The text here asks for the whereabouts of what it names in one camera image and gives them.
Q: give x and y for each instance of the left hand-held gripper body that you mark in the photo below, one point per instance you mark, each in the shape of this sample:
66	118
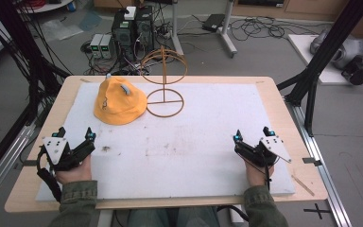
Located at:
63	153

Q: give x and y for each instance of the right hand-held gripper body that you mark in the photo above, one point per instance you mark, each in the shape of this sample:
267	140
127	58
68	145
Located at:
266	150

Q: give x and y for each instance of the yellow bucket hat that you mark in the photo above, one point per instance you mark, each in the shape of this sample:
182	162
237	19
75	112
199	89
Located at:
119	101

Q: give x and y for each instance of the person's left hand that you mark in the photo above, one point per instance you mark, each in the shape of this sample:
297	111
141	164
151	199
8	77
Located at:
74	172

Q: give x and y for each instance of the person's right hand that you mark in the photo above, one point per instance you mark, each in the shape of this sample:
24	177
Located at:
258	175

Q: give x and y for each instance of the wooden stick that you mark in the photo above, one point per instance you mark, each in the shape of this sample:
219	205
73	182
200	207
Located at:
302	185

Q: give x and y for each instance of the white foam mat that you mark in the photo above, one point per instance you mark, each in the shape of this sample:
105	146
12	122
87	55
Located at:
170	142

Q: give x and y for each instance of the grey power supply unit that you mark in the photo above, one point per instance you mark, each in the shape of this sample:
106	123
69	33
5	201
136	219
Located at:
95	45
106	46

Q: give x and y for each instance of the white floor board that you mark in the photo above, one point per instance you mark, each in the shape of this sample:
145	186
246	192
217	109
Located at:
334	60

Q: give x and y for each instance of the person's legs in jeans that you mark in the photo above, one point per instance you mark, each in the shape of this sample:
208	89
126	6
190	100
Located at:
173	217

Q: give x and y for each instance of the grey and black robot part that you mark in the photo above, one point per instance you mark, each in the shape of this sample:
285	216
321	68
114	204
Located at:
346	55

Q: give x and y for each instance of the black computer tower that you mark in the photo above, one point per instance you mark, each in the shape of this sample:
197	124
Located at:
132	31

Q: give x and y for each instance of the black flat box on floor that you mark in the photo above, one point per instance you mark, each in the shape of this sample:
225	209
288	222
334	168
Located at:
213	22

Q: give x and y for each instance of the white box on computer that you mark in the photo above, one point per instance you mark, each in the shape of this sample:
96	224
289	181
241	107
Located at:
130	13

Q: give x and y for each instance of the aluminium rail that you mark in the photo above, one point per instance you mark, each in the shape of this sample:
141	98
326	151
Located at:
6	167
321	164

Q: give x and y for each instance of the black metal frame stand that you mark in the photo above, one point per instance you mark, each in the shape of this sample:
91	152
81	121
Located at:
321	60
22	63

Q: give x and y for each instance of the white table leg frame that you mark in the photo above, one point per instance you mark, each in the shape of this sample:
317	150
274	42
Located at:
201	28

